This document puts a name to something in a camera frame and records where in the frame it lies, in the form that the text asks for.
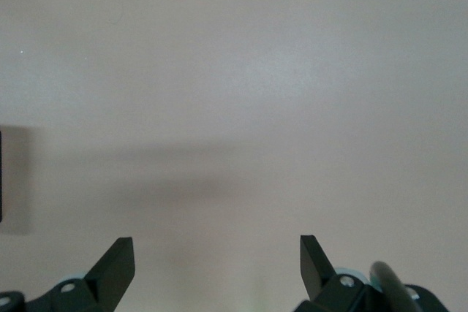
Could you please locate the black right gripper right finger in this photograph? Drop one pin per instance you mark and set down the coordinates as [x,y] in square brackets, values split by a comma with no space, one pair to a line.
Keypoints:
[321,286]

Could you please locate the black plastic box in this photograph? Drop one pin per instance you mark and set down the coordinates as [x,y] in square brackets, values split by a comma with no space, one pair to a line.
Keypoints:
[0,180]

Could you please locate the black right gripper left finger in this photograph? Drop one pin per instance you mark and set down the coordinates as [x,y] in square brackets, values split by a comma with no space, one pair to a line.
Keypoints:
[106,282]

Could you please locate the brown table mat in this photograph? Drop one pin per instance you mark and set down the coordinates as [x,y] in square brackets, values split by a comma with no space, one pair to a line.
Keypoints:
[256,71]

